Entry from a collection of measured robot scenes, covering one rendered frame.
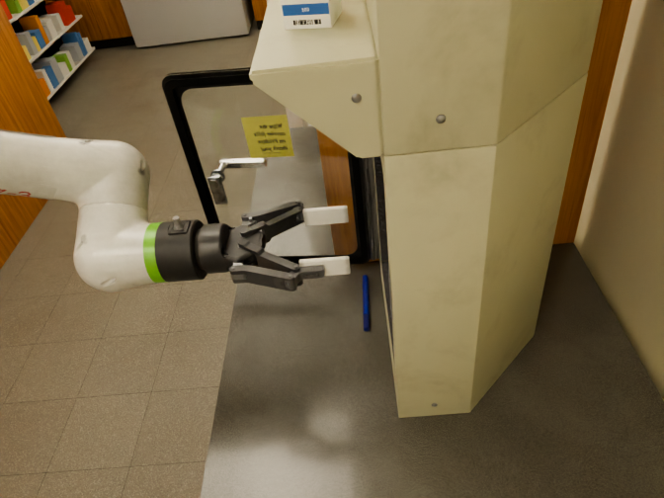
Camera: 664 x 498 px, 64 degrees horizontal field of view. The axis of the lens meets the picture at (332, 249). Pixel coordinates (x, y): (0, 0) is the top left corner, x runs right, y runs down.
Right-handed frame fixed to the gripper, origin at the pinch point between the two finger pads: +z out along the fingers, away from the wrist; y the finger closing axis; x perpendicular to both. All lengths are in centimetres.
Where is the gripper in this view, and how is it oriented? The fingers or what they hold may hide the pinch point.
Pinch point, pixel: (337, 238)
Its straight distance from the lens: 78.8
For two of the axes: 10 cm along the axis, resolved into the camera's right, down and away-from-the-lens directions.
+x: 1.0, 7.6, 6.5
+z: 9.9, -0.8, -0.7
